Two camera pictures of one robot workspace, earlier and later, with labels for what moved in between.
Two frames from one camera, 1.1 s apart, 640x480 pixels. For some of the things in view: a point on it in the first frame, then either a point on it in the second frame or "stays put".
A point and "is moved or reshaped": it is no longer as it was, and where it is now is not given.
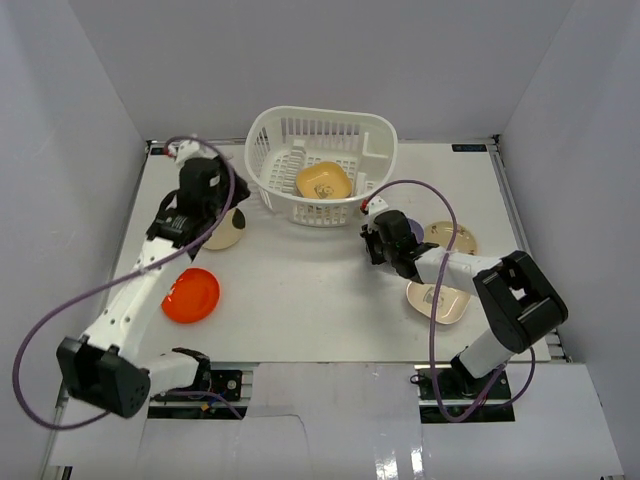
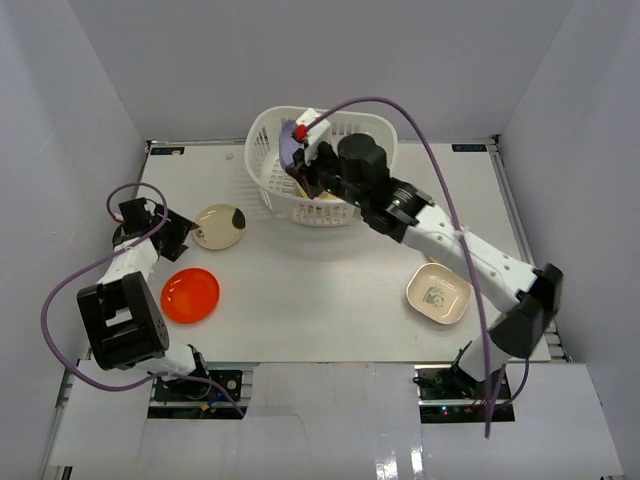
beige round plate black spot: (228, 232) stays put
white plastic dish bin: (279, 140) stays put
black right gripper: (369, 236) -> (305, 175)
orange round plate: (193, 297) stays put
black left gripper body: (230, 188) -> (173, 233)
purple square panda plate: (417, 229) is moved or reshaped
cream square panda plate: (452, 303) stays put
